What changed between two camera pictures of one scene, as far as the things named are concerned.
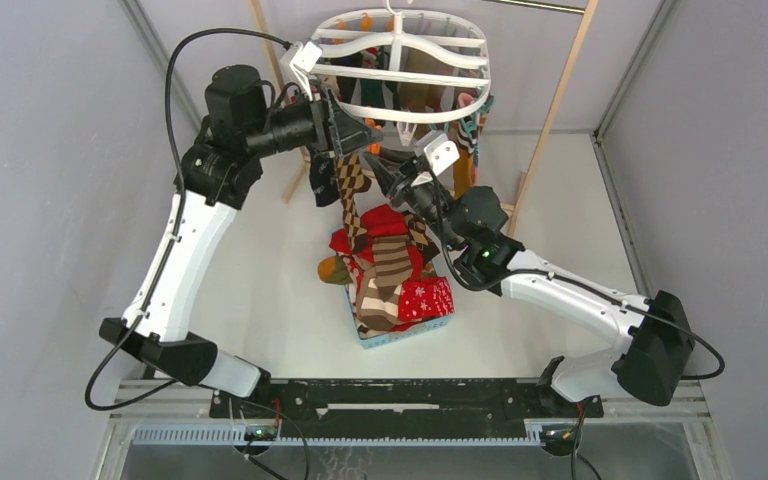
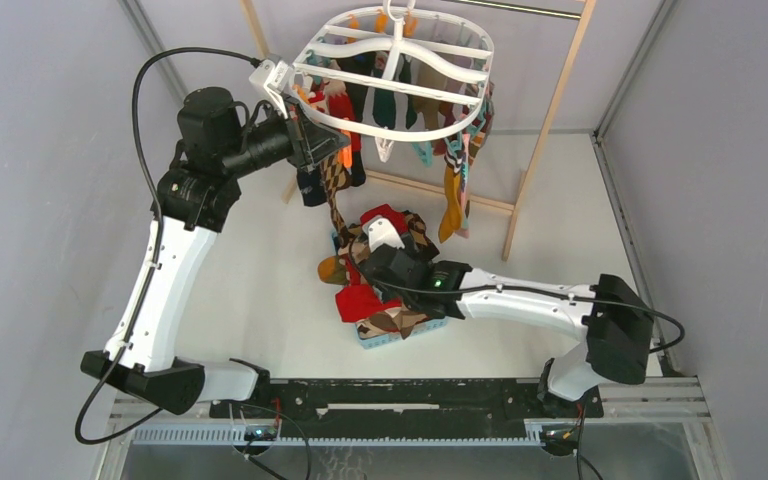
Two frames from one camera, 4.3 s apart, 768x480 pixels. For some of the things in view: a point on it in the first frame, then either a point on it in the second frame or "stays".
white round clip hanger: (406, 67) stays
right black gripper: (394, 177) → (412, 252)
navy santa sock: (323, 178) → (312, 186)
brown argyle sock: (352, 182) → (336, 176)
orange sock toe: (332, 269) stays
